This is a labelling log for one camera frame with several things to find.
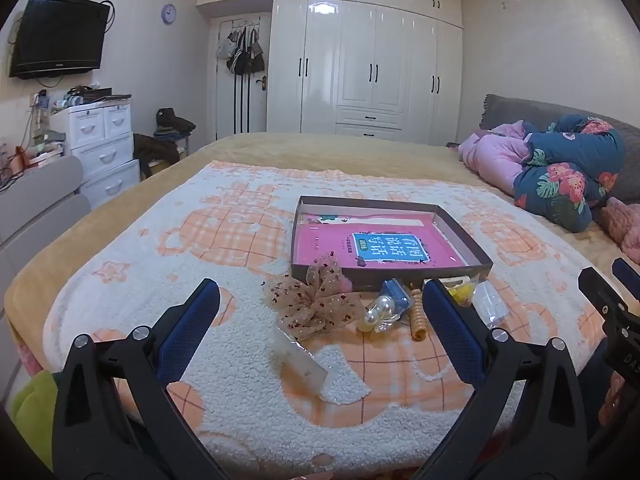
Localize clear packet with white card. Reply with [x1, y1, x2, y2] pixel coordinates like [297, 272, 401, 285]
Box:
[272, 327, 341, 401]

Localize flat black box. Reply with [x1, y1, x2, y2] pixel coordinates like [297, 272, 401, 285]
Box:
[67, 86, 132, 106]

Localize small clear plastic packet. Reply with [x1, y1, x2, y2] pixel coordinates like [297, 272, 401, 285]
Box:
[472, 282, 511, 323]

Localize black hanging straps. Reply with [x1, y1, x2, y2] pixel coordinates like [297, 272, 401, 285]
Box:
[233, 74, 251, 133]

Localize white drawer cabinet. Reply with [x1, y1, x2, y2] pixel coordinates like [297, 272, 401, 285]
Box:
[52, 96, 142, 209]

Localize pile of folded clothes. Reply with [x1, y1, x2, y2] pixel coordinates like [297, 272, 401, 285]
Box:
[153, 107, 197, 138]

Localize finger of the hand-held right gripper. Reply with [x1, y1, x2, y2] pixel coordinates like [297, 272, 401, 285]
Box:
[612, 257, 640, 302]
[577, 266, 631, 322]

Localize black wall television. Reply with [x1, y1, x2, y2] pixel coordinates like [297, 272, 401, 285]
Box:
[9, 0, 111, 79]

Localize black hanging bag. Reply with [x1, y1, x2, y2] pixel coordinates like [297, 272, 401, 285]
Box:
[247, 29, 266, 73]
[227, 29, 251, 75]

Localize white and yellow hair clip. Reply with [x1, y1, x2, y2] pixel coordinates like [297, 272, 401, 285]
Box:
[425, 276, 482, 307]

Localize blue hair accessory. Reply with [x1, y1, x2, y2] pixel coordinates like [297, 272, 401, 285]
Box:
[380, 278, 412, 311]

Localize tan bed cover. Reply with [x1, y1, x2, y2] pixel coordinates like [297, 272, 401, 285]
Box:
[5, 132, 640, 381]

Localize pink knit cloth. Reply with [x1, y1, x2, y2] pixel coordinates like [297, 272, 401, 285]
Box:
[597, 196, 640, 266]

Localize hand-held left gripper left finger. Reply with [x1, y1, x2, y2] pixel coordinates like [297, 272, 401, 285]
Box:
[52, 277, 236, 480]

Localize pink garment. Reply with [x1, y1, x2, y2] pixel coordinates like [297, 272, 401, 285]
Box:
[459, 121, 538, 196]

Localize clear pearl hair clip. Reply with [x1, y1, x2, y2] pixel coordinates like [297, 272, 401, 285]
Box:
[356, 294, 401, 335]

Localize white and orange fleece blanket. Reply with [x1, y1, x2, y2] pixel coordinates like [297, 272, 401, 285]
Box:
[42, 160, 598, 471]

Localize white wardrobe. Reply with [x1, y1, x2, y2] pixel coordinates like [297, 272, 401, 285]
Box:
[196, 0, 465, 147]

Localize green cloth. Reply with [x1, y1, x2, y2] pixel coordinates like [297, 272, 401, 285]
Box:
[10, 370, 58, 468]

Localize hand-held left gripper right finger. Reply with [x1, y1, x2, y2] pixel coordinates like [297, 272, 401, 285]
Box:
[415, 277, 603, 480]

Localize shallow cardboard box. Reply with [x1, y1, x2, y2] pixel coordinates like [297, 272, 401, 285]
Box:
[290, 196, 494, 293]

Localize white door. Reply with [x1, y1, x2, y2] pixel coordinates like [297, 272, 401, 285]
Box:
[210, 15, 273, 142]

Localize orange spiral hair tie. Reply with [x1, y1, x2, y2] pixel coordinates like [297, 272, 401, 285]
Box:
[407, 285, 428, 342]

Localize pink picture book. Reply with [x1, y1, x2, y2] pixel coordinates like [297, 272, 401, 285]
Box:
[295, 212, 471, 273]

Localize blue floral quilt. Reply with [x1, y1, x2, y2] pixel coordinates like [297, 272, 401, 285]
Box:
[512, 114, 626, 233]

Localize cluttered side shelf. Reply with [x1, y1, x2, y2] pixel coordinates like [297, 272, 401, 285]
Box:
[0, 90, 67, 191]

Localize sheer dotted bow hair accessory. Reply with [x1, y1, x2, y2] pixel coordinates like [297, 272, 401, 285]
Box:
[262, 250, 362, 342]

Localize brown garment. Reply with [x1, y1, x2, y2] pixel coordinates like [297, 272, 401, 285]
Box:
[132, 133, 181, 178]

